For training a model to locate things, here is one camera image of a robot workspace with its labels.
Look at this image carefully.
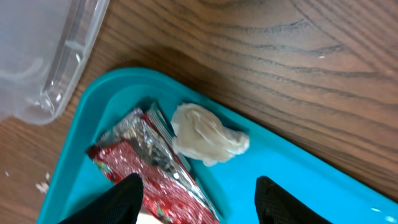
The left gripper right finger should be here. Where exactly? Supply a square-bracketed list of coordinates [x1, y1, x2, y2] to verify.
[254, 176, 330, 224]

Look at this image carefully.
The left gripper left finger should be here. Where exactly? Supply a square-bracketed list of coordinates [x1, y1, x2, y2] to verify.
[60, 173, 144, 224]

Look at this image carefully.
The large white plate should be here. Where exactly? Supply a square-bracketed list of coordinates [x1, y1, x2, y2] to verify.
[136, 212, 163, 224]

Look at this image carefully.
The red snack wrapper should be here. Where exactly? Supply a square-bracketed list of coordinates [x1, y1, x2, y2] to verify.
[86, 103, 220, 224]

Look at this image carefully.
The small white tissue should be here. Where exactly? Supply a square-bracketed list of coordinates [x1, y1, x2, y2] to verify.
[171, 103, 250, 167]

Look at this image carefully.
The teal plastic tray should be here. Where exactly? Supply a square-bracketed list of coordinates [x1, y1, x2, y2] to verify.
[37, 68, 397, 223]

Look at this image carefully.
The clear plastic bin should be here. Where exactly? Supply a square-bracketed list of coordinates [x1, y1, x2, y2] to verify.
[1, 0, 109, 125]

